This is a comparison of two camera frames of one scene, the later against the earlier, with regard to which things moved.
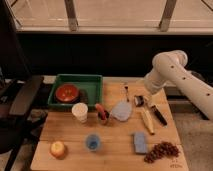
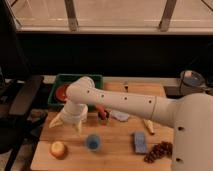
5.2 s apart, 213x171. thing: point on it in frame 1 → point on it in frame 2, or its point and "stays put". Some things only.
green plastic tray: (90, 87) stays put
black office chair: (19, 88) stays put
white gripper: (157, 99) → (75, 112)
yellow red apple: (58, 149) stays put
